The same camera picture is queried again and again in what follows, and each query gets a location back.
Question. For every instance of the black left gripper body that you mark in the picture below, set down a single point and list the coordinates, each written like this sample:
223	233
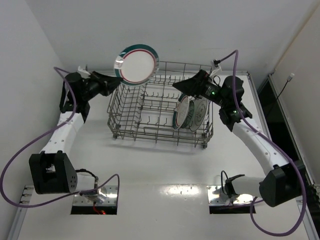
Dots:
99	83

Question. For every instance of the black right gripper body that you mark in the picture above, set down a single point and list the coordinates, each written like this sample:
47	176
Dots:
199	82

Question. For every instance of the large white plate blue rim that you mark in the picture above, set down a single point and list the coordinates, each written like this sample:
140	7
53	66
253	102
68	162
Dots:
200	111

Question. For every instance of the white plate green red rim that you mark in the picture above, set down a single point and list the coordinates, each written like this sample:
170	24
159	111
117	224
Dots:
180	112

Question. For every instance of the small teal patterned plate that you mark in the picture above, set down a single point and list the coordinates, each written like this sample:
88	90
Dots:
189	117

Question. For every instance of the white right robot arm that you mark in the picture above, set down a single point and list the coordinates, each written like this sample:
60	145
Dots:
283	179

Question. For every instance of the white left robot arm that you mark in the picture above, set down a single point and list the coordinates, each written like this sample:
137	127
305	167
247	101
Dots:
51	170

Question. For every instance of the grey wire dish rack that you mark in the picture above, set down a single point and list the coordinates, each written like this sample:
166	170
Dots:
146	112

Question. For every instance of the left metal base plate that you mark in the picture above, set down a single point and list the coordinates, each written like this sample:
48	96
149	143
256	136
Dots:
105	196

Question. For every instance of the metal base plate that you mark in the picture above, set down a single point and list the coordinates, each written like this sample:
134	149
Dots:
105	196
216	197

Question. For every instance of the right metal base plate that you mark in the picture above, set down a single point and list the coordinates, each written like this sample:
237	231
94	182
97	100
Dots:
216	197

